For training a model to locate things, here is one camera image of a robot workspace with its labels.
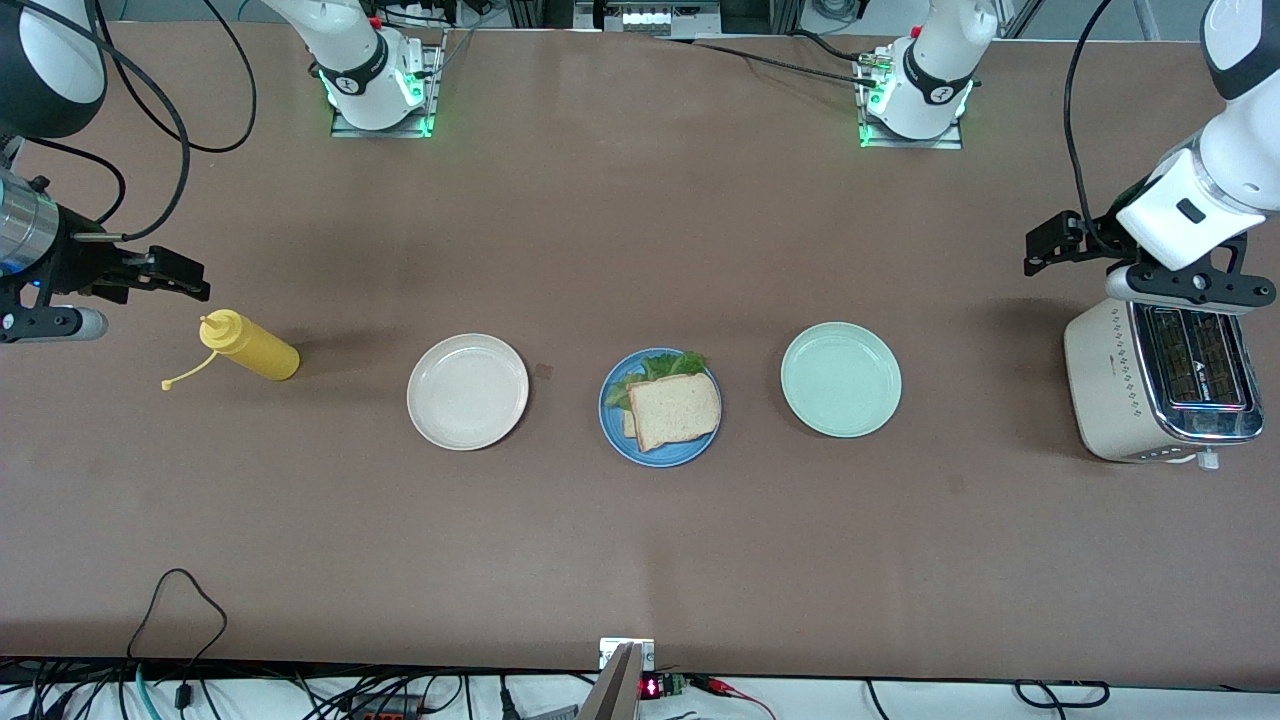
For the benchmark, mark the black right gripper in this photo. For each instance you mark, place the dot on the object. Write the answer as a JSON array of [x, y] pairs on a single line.
[[76, 262]]

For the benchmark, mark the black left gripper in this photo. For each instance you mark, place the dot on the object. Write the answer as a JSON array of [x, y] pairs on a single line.
[[1103, 237]]

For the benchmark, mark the yellow mustard squeeze bottle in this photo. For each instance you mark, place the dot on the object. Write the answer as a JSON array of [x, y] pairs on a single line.
[[260, 355]]

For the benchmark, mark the green lettuce leaf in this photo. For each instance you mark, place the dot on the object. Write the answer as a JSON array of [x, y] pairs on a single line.
[[660, 365]]

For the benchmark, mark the white bread slice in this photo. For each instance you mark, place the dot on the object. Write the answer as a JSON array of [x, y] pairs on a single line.
[[675, 410], [629, 425]]

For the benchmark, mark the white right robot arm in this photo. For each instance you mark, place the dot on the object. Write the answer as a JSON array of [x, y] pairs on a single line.
[[50, 60]]

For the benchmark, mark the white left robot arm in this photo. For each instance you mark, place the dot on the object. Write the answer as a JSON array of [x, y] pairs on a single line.
[[1230, 170]]

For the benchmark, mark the pale green plate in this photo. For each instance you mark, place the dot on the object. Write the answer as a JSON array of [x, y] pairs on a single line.
[[840, 380]]

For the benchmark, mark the beige plate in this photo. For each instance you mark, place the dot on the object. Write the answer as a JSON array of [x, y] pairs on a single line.
[[467, 392]]

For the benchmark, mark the blue plate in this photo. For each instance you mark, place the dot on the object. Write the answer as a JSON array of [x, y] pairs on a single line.
[[660, 457]]

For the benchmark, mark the cream and chrome toaster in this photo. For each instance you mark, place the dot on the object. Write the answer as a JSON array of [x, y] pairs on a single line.
[[1100, 400]]

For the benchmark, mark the black power strip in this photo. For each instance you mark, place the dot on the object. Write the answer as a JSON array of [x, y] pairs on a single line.
[[380, 712]]

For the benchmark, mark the small red LED module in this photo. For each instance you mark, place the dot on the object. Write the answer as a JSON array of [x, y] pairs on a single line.
[[652, 688]]

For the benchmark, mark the grey metal pole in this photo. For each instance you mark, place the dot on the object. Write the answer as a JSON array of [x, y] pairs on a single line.
[[612, 695]]

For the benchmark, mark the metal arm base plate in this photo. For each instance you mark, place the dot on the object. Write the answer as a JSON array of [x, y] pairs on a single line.
[[905, 144], [340, 125]]

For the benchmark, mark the white device on frame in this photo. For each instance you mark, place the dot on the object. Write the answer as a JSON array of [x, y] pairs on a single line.
[[650, 18]]

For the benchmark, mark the white metal edge bracket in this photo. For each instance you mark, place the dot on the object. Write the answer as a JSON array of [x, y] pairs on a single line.
[[610, 650]]

